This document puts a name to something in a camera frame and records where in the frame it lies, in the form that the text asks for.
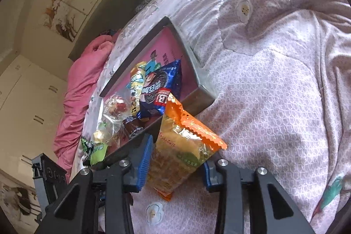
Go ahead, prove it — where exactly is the blue cookie packet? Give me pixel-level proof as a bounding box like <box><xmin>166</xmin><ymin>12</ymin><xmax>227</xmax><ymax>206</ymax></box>
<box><xmin>136</xmin><ymin>59</ymin><xmax>183</xmax><ymax>120</ymax></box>

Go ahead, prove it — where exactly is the green pea snack packet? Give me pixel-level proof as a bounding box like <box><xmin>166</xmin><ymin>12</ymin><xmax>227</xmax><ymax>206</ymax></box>
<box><xmin>81</xmin><ymin>137</ymin><xmax>95</xmax><ymax>160</ymax></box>

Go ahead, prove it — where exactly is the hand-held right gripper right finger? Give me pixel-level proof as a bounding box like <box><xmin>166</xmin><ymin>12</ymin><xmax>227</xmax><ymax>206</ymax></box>
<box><xmin>203</xmin><ymin>159</ymin><xmax>316</xmax><ymax>234</ymax></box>

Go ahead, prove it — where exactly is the grey headboard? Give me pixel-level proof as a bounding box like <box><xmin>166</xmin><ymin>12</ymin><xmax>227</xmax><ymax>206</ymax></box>
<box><xmin>68</xmin><ymin>0</ymin><xmax>176</xmax><ymax>62</ymax></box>

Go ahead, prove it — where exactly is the dark grey tray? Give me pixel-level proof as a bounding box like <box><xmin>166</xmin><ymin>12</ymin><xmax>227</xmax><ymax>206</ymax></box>
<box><xmin>89</xmin><ymin>16</ymin><xmax>217</xmax><ymax>166</ymax></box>

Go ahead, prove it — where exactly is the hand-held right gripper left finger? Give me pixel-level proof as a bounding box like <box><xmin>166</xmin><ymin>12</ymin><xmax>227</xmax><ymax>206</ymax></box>
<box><xmin>36</xmin><ymin>133</ymin><xmax>154</xmax><ymax>234</ymax></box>

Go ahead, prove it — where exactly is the red white candy clear packet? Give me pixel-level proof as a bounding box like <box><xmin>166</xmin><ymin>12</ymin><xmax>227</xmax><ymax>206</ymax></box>
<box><xmin>101</xmin><ymin>90</ymin><xmax>138</xmax><ymax>141</ymax></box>

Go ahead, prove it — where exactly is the yellow snack packet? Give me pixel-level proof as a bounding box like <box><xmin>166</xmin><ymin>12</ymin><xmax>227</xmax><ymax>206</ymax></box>
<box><xmin>127</xmin><ymin>61</ymin><xmax>147</xmax><ymax>116</ymax></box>

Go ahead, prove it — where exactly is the pink quilt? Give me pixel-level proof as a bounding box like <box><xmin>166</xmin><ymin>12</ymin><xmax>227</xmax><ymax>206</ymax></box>
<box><xmin>53</xmin><ymin>37</ymin><xmax>116</xmax><ymax>182</ymax></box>

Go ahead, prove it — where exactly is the cream wardrobe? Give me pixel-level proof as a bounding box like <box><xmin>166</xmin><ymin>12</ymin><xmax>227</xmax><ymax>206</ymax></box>
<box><xmin>0</xmin><ymin>54</ymin><xmax>69</xmax><ymax>166</ymax></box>

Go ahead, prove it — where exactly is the brown chocolate bar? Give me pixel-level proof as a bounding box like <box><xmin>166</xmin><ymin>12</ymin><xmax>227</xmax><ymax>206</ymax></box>
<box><xmin>121</xmin><ymin>115</ymin><xmax>146</xmax><ymax>138</ymax></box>

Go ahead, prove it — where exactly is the orange cracker packet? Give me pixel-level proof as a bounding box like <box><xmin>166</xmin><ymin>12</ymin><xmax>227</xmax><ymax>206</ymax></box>
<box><xmin>145</xmin><ymin>93</ymin><xmax>228</xmax><ymax>201</ymax></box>

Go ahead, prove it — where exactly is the floral bed blanket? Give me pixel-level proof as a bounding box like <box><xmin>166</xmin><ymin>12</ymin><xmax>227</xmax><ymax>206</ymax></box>
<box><xmin>70</xmin><ymin>0</ymin><xmax>351</xmax><ymax>234</ymax></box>

